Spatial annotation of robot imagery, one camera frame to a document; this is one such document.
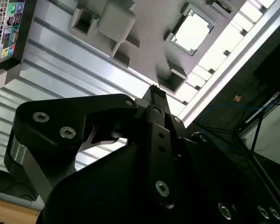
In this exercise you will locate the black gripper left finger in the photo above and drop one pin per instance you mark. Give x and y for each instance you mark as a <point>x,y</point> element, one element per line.
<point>60,116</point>

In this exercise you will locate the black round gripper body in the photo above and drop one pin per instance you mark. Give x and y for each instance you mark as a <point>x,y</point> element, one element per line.
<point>102,191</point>

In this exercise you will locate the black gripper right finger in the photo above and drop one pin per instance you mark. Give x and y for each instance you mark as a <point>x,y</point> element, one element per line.
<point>191,158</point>

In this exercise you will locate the silver square CPU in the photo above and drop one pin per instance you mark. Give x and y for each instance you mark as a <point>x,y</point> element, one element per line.
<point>192,31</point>

